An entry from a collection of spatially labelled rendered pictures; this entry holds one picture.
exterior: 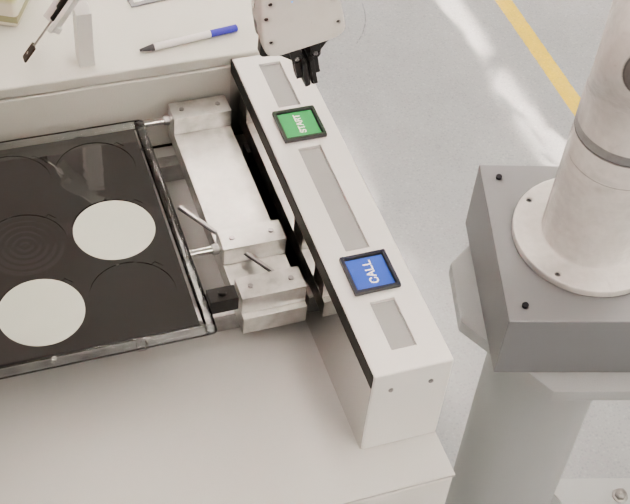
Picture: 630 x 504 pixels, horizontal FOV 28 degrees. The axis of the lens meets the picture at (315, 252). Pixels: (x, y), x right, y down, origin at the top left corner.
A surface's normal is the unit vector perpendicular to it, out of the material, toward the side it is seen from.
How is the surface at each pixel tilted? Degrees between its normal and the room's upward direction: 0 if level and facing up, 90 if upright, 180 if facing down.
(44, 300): 0
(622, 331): 90
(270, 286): 0
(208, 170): 0
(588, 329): 90
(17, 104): 90
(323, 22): 89
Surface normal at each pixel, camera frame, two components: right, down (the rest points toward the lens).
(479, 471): -0.78, 0.42
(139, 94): 0.32, 0.72
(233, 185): 0.07, -0.67
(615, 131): -0.53, 0.68
